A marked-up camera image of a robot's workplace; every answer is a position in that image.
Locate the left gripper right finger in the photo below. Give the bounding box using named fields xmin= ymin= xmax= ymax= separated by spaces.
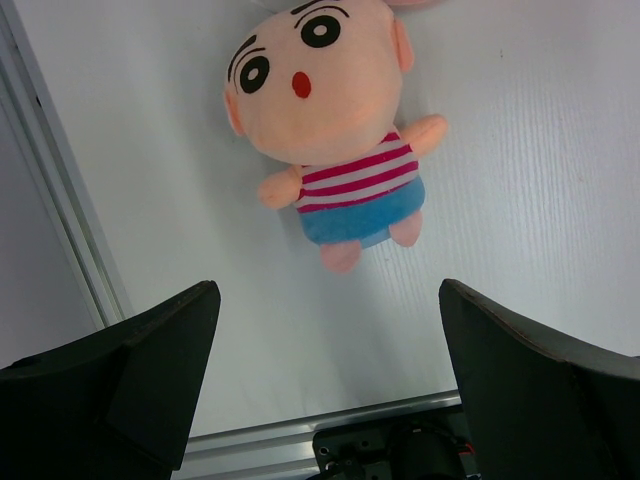
xmin=439 ymin=279 xmax=639 ymax=479

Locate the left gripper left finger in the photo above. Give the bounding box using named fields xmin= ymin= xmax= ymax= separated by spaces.
xmin=1 ymin=281 xmax=221 ymax=479

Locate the peach boy plush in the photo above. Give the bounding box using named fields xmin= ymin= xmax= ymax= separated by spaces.
xmin=224 ymin=1 xmax=448 ymax=273

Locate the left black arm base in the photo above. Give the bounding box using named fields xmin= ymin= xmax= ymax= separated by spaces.
xmin=311 ymin=405 xmax=482 ymax=480

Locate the aluminium mounting rail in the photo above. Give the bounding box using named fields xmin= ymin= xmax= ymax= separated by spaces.
xmin=13 ymin=1 xmax=455 ymax=458

